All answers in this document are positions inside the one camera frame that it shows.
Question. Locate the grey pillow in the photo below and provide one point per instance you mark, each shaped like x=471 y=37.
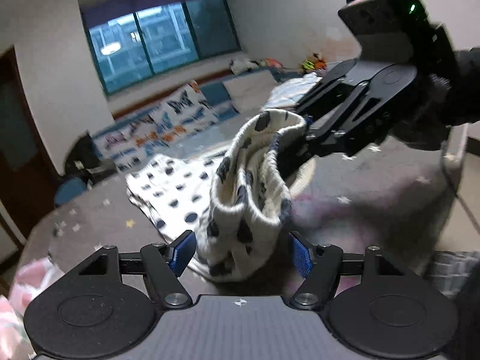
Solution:
x=249 y=90

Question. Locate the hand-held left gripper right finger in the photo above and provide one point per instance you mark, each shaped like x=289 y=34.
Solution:
x=301 y=255

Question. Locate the butterfly print cushion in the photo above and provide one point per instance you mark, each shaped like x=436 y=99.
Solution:
x=161 y=127

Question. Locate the orange toy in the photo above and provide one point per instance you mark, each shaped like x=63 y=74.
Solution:
x=320 y=60

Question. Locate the green framed window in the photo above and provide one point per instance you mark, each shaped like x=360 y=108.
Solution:
x=157 y=37

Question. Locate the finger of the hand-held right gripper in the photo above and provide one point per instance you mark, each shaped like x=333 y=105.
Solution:
x=322 y=138
x=318 y=101

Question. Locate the blue sofa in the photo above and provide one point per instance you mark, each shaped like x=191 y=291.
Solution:
x=71 y=191

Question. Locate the pink plastic bag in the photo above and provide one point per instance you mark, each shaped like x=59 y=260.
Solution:
x=37 y=277

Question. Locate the green yellow toy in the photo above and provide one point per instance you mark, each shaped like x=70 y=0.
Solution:
x=308 y=65

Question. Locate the folded striped cloth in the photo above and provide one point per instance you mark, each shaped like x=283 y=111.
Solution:
x=292 y=90

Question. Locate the dark wooden door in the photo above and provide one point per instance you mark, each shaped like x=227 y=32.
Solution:
x=22 y=138

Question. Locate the pink plush toy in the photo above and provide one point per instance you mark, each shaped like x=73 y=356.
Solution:
x=272 y=62

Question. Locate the black bag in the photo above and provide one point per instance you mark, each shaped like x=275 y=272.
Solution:
x=86 y=157

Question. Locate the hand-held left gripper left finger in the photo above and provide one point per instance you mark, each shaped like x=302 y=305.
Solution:
x=183 y=249

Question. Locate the black and white plush toy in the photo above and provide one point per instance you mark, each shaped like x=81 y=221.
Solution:
x=242 y=65

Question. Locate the grey star tablecloth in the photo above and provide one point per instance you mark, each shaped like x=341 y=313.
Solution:
x=356 y=202

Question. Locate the white polka-dot pants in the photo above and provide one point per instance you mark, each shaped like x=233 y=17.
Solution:
x=240 y=202

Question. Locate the plaid cloth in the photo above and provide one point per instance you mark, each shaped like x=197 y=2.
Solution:
x=448 y=273

